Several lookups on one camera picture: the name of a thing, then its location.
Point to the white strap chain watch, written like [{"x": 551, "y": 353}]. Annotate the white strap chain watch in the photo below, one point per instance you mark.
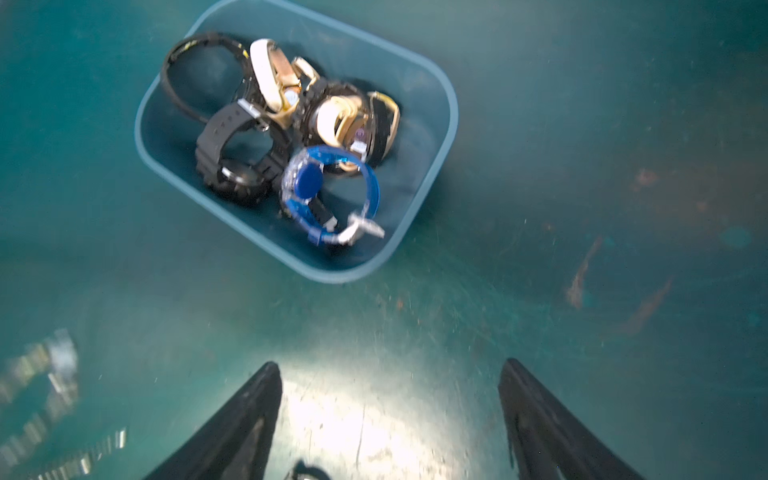
[{"x": 57, "y": 360}]

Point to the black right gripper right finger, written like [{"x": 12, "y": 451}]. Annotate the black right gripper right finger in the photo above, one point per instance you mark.
[{"x": 545, "y": 440}]

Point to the blue plastic storage box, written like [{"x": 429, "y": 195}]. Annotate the blue plastic storage box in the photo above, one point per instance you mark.
[{"x": 165, "y": 137}]

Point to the small beige round watch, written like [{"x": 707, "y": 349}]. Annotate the small beige round watch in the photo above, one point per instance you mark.
[{"x": 340, "y": 115}]

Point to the thin black strap watch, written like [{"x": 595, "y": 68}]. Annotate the thin black strap watch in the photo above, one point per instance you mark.
[{"x": 197, "y": 71}]

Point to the black rugged digital watch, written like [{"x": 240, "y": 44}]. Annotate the black rugged digital watch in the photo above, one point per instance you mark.
[{"x": 241, "y": 174}]

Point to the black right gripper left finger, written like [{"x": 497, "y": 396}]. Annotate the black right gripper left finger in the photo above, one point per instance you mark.
[{"x": 235, "y": 442}]

